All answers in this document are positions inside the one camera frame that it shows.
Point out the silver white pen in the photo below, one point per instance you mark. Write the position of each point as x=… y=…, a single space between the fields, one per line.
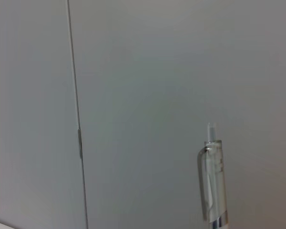
x=212 y=179

